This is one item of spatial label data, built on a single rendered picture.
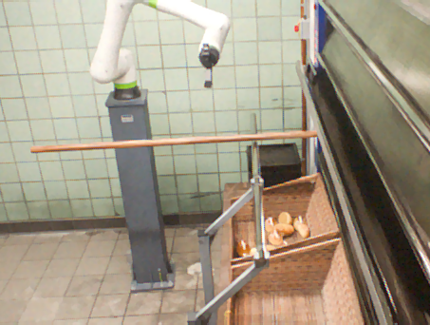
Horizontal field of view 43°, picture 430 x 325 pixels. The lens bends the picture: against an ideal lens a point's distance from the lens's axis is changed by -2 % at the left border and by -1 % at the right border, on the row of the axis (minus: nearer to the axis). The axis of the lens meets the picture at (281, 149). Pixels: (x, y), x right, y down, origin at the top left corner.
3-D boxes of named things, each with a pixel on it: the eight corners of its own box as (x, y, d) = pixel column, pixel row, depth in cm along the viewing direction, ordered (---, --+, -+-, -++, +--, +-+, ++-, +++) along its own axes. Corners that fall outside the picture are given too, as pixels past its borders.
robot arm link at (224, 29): (165, 10, 268) (154, 11, 258) (172, -11, 264) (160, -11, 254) (229, 40, 263) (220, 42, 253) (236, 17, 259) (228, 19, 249)
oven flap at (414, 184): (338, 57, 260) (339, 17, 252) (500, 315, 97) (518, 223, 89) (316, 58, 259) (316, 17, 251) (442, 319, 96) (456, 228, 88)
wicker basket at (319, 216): (320, 217, 292) (321, 171, 281) (340, 283, 241) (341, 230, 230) (230, 222, 289) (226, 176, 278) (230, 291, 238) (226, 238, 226)
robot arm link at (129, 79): (104, 89, 283) (99, 53, 275) (121, 80, 296) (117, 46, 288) (125, 91, 279) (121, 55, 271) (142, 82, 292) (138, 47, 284)
